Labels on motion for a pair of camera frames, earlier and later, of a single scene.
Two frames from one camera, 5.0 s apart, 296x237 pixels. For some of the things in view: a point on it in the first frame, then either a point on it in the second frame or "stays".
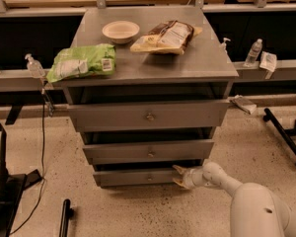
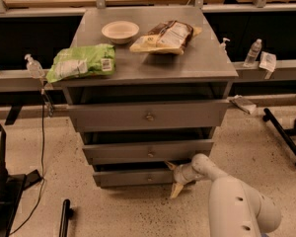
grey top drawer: (148, 116) stays
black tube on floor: (67, 213) stays
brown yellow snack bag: (169, 38) stays
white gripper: (188, 177) -> (180, 175)
